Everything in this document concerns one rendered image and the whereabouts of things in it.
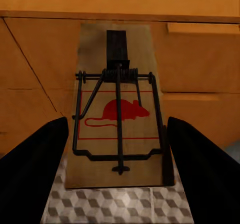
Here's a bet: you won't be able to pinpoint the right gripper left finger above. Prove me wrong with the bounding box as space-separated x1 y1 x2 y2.
0 117 69 224

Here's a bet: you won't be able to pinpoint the mousetrap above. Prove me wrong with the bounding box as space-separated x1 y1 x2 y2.
64 24 176 190

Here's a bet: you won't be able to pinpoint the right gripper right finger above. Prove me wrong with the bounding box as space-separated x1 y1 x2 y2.
167 117 240 224

